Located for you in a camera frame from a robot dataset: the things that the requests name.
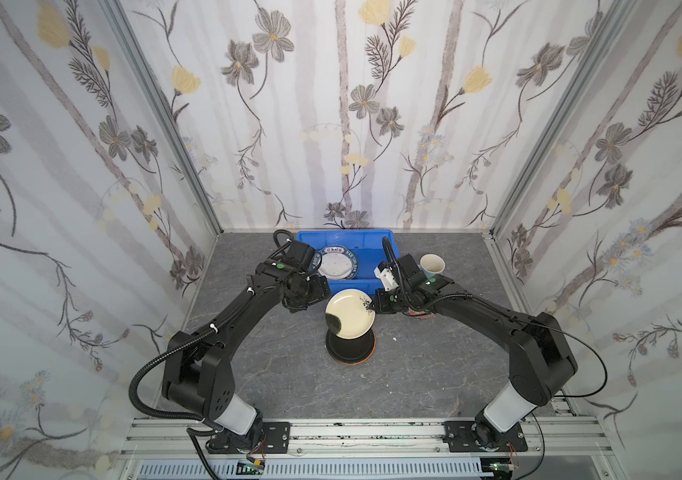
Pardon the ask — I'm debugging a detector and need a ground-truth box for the black glossy plate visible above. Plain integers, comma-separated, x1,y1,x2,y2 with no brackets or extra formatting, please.
325,330,377,365

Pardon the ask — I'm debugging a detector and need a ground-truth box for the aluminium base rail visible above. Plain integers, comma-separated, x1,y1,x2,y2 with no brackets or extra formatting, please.
118,415,626,479

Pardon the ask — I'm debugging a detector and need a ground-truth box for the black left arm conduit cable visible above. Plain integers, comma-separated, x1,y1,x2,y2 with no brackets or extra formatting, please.
128,287,258,422

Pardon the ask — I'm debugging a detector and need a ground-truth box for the aluminium corner frame post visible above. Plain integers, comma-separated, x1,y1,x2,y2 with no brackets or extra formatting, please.
99,0,224,238
489,1,633,239

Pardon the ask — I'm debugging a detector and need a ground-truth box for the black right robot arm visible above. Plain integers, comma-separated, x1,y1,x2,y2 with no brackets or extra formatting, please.
370,262,578,443

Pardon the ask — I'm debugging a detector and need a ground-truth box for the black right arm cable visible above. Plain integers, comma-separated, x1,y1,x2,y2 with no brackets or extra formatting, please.
381,235,609,400

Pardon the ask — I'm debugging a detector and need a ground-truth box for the aluminium corner frame post right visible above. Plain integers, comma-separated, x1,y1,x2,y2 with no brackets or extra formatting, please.
489,1,633,239

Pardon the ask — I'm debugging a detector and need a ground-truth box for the light blue ceramic mug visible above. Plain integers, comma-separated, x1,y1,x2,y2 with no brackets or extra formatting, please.
419,253,446,278

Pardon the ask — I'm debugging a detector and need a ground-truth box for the cream yellow plate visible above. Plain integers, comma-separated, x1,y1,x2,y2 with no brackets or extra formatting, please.
325,289,375,340

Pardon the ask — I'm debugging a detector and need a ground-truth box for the clear glass plate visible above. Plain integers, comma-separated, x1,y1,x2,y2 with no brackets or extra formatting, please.
319,251,357,280

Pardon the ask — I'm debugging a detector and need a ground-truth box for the white plate green rim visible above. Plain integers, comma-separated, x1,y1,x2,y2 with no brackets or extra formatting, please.
313,245,359,280

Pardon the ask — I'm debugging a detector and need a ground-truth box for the red patterned small bowl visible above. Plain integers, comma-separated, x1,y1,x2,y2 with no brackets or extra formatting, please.
409,310,435,320

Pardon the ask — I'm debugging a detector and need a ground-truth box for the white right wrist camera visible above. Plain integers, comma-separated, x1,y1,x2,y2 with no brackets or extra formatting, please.
374,266,398,292

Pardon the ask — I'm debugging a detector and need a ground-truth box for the aluminium corner frame post left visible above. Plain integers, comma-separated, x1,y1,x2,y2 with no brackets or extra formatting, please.
99,0,224,238

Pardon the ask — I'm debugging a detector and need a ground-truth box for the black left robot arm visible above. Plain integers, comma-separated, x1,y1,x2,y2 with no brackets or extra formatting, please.
162,262,331,436

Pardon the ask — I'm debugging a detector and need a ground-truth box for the blue plastic bin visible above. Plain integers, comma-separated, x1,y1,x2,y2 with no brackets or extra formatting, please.
297,229,399,296

